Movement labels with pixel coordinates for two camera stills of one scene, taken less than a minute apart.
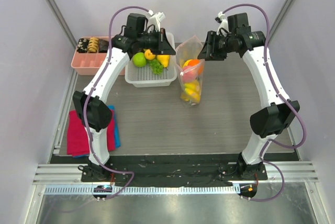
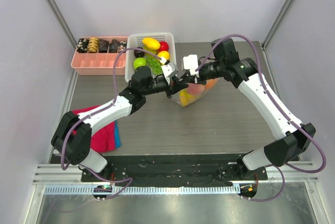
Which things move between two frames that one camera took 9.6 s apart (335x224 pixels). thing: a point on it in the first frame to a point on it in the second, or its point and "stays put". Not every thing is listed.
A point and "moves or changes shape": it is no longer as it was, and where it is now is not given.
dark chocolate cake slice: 103,45 stays put
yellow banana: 192,92 stays put
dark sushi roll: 82,45 stays put
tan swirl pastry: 93,44 stays put
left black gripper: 163,46 to 175,86
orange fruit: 198,64 moves or changes shape
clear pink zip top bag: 188,55 to 187,95
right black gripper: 212,45 to 193,77
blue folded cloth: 116,136 stays put
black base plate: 174,170 stays put
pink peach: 189,74 moves or changes shape
